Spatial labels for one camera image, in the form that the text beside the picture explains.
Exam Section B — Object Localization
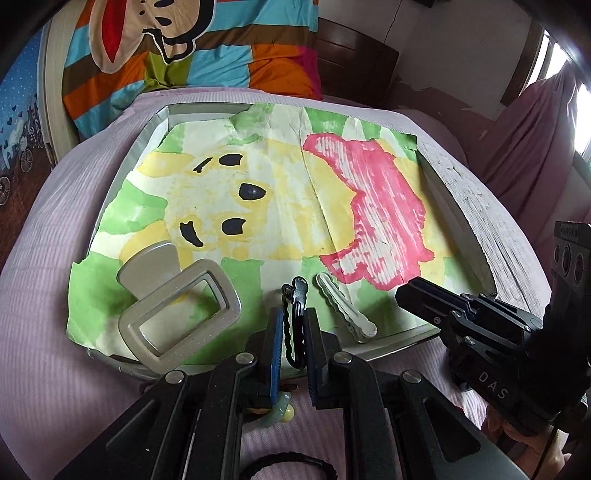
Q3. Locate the black hair tie with charm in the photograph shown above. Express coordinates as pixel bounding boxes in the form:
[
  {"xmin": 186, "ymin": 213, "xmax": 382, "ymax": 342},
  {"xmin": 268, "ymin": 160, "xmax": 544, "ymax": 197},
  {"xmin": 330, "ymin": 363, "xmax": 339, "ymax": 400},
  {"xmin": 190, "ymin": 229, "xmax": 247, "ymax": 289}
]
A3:
[{"xmin": 239, "ymin": 455, "xmax": 334, "ymax": 480}]

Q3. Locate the person's right hand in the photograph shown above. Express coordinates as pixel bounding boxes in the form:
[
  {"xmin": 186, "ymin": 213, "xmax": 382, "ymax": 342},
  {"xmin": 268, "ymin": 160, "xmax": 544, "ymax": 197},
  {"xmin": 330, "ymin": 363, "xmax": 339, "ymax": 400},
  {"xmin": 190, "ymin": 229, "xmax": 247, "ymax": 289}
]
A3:
[{"xmin": 482, "ymin": 406, "xmax": 573, "ymax": 480}]

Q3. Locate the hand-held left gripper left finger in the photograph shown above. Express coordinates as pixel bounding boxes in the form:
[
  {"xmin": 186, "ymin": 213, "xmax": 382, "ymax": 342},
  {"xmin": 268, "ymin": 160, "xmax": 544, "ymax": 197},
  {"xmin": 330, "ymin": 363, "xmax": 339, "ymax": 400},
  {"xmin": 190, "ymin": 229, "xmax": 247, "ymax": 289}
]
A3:
[{"xmin": 55, "ymin": 307, "xmax": 284, "ymax": 480}]

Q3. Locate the striped cartoon monkey blanket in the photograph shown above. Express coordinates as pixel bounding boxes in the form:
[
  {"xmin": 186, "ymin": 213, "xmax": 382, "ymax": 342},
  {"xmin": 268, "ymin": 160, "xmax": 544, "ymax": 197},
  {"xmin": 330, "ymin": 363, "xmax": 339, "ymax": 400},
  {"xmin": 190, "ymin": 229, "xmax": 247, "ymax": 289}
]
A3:
[{"xmin": 62, "ymin": 0, "xmax": 324, "ymax": 139}]

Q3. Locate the window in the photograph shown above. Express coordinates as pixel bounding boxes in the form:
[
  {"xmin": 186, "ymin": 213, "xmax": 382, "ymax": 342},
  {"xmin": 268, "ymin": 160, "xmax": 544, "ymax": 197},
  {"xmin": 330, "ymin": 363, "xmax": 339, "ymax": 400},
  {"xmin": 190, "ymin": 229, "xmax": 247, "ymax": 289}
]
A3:
[{"xmin": 501, "ymin": 21, "xmax": 591, "ymax": 162}]

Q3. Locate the grey hair claw clip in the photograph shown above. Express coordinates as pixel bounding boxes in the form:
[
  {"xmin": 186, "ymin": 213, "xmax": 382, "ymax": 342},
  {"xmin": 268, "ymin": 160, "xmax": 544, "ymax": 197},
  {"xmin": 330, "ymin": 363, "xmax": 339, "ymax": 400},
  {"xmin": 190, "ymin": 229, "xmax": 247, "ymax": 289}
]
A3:
[{"xmin": 116, "ymin": 240, "xmax": 243, "ymax": 374}]

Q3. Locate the white wooden frame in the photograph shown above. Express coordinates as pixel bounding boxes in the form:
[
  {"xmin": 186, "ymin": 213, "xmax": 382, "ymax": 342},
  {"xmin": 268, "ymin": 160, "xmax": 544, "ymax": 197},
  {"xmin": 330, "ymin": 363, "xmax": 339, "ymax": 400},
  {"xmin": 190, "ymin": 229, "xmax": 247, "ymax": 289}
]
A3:
[{"xmin": 37, "ymin": 4, "xmax": 93, "ymax": 164}]

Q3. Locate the dark wooden headboard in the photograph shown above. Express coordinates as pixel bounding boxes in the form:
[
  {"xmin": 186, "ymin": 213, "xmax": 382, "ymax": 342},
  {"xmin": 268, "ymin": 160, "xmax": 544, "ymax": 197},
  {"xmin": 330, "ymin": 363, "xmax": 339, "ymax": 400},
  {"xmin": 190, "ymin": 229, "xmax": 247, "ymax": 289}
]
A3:
[{"xmin": 314, "ymin": 18, "xmax": 400, "ymax": 109}]

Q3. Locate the black wavy hair clip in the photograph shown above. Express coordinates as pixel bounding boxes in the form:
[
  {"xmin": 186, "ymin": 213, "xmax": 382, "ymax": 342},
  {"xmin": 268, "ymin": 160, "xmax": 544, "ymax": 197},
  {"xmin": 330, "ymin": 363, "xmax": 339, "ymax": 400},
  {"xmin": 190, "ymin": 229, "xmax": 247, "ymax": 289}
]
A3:
[{"xmin": 281, "ymin": 276, "xmax": 309, "ymax": 370}]

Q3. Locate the silver wavy hair clip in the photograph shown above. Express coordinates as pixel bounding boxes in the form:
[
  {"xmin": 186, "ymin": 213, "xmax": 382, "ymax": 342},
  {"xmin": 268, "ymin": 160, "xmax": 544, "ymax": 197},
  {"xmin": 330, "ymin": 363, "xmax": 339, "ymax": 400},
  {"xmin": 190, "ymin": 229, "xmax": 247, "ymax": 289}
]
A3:
[{"xmin": 315, "ymin": 272, "xmax": 378, "ymax": 343}]

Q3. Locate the blue printed wall cloth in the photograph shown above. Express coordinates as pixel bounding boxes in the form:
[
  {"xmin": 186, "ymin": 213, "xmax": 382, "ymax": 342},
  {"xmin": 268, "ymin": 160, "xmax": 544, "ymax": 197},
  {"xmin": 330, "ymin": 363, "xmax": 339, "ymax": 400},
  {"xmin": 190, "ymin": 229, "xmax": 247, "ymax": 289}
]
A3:
[{"xmin": 0, "ymin": 23, "xmax": 58, "ymax": 217}]

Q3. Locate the grey metal tray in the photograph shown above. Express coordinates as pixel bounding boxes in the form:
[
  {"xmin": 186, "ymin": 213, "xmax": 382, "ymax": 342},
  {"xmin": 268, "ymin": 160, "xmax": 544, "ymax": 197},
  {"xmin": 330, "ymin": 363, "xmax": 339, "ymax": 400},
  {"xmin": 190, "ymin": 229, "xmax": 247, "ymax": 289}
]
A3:
[{"xmin": 69, "ymin": 102, "xmax": 497, "ymax": 381}]

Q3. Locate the pink pillow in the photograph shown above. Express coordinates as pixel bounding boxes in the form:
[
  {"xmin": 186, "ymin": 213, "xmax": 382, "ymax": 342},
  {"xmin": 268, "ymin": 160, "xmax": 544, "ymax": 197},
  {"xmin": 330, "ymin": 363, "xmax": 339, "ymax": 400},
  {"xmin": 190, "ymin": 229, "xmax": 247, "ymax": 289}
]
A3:
[{"xmin": 402, "ymin": 106, "xmax": 485, "ymax": 176}]

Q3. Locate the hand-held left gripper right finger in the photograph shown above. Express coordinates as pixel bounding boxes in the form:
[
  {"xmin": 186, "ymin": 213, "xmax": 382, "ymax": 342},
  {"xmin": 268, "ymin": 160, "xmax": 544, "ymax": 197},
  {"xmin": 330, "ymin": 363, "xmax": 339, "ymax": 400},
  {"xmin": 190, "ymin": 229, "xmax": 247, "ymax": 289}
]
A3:
[{"xmin": 302, "ymin": 307, "xmax": 529, "ymax": 480}]

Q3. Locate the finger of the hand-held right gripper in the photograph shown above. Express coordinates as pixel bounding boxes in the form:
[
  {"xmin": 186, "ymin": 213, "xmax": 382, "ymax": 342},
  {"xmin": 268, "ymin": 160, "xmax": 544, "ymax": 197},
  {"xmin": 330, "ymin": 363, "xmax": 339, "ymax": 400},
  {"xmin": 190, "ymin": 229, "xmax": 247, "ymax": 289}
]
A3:
[{"xmin": 396, "ymin": 277, "xmax": 543, "ymax": 342}]

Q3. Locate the pink curtain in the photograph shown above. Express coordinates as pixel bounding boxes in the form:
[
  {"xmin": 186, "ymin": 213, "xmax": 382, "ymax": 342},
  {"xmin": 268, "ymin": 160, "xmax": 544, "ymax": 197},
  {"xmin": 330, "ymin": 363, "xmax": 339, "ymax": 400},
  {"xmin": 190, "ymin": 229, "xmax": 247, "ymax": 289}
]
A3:
[{"xmin": 466, "ymin": 69, "xmax": 591, "ymax": 236}]

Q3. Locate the painted paper tray liner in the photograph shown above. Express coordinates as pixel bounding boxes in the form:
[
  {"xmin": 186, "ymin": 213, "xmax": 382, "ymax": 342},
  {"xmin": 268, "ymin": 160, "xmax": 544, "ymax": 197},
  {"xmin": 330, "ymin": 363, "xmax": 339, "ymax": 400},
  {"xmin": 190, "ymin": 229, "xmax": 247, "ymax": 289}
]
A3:
[{"xmin": 67, "ymin": 104, "xmax": 460, "ymax": 358}]

